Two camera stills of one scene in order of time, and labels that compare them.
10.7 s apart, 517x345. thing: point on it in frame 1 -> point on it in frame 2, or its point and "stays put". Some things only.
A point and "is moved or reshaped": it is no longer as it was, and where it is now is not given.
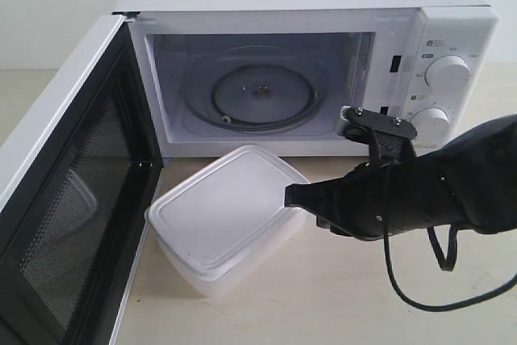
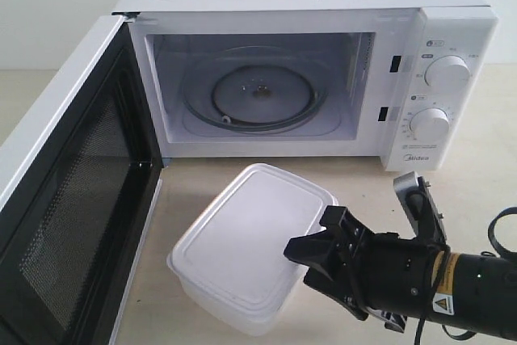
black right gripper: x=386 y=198 -> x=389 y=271
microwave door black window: x=70 y=233 stays put
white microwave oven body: x=226 y=53 stays put
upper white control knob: x=447 y=73 stays put
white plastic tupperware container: x=223 y=221 is moved or reshaped
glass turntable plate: x=256 y=90 stays put
